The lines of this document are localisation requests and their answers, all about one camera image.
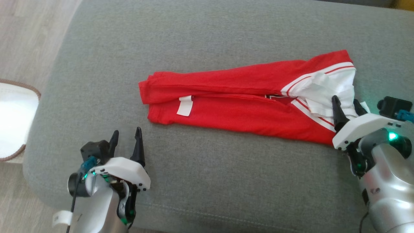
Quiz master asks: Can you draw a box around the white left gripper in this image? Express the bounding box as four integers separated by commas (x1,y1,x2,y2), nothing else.
88,127,151,192

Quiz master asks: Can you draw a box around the blue left camera connector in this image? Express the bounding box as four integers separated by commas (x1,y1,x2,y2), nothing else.
81,156,100,172

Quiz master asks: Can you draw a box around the red jersey with white sleeves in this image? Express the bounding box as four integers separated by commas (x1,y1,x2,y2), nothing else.
138,49,370,145

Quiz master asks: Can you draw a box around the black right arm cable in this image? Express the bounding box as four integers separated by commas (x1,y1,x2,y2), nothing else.
358,210,371,233

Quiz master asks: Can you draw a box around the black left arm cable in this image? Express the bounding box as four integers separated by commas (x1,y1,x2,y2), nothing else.
66,171,85,233

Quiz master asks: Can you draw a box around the white left cable tag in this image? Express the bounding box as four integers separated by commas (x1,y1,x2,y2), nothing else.
52,210,73,227

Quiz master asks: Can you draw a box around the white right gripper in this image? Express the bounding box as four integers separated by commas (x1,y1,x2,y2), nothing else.
331,95,405,151

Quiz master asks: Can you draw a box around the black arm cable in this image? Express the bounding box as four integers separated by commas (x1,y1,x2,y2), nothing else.
66,171,85,233
358,210,371,233

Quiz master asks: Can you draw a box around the blue camera connector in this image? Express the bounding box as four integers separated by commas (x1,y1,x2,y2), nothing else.
81,156,100,172
396,109,414,124

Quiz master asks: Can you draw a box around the blue right camera connector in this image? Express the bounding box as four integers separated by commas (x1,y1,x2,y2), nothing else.
396,109,414,124

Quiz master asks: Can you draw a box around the grey fabric sofa seat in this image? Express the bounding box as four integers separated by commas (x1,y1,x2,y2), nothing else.
23,0,414,233

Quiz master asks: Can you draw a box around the white basket with brown rim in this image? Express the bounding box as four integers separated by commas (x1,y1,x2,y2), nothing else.
0,78,42,162

